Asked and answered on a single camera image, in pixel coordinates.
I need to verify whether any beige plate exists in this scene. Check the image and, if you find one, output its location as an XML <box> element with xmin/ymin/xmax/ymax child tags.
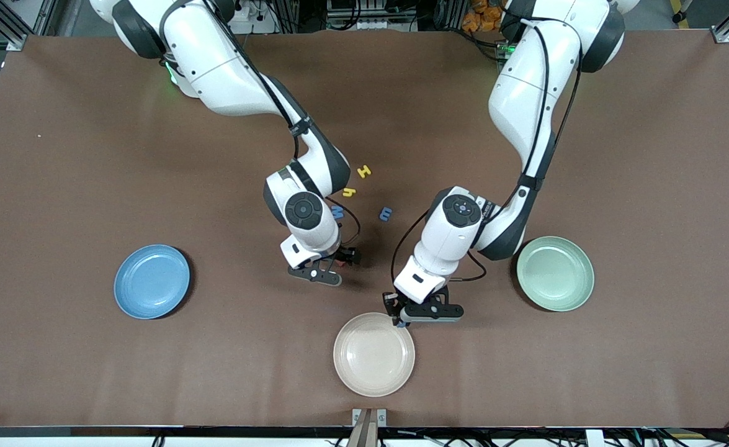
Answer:
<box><xmin>333</xmin><ymin>312</ymin><xmax>416</xmax><ymax>398</ymax></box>

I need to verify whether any green plate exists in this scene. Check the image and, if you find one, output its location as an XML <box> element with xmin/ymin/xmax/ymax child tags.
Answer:
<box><xmin>516</xmin><ymin>235</ymin><xmax>595</xmax><ymax>312</ymax></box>

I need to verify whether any blue plate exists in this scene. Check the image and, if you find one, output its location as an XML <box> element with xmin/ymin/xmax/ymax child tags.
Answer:
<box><xmin>114</xmin><ymin>244</ymin><xmax>191</xmax><ymax>320</ymax></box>

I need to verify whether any white power strip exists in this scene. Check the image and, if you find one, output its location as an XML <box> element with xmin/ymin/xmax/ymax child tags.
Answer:
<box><xmin>228</xmin><ymin>0</ymin><xmax>278</xmax><ymax>35</ymax></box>

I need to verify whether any orange snack bag pile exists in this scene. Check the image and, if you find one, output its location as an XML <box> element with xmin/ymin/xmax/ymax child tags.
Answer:
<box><xmin>462</xmin><ymin>0</ymin><xmax>508</xmax><ymax>33</ymax></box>

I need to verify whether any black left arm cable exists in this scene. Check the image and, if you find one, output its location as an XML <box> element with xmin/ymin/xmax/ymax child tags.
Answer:
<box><xmin>391</xmin><ymin>19</ymin><xmax>583</xmax><ymax>294</ymax></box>

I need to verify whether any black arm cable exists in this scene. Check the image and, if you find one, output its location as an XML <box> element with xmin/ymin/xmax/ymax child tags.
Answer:
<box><xmin>159</xmin><ymin>0</ymin><xmax>362</xmax><ymax>249</ymax></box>
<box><xmin>391</xmin><ymin>19</ymin><xmax>583</xmax><ymax>294</ymax></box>

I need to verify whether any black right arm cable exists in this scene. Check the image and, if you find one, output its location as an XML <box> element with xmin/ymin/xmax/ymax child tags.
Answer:
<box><xmin>159</xmin><ymin>0</ymin><xmax>362</xmax><ymax>249</ymax></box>

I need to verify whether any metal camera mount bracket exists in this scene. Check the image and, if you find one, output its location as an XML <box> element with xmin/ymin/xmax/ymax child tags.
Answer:
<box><xmin>352</xmin><ymin>408</ymin><xmax>387</xmax><ymax>447</ymax></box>

